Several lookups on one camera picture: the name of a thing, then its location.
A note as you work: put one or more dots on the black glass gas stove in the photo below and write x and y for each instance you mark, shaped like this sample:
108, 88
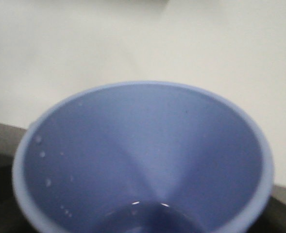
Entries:
9, 213

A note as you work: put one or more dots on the light blue plastic cup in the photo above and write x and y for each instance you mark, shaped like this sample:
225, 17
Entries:
143, 157

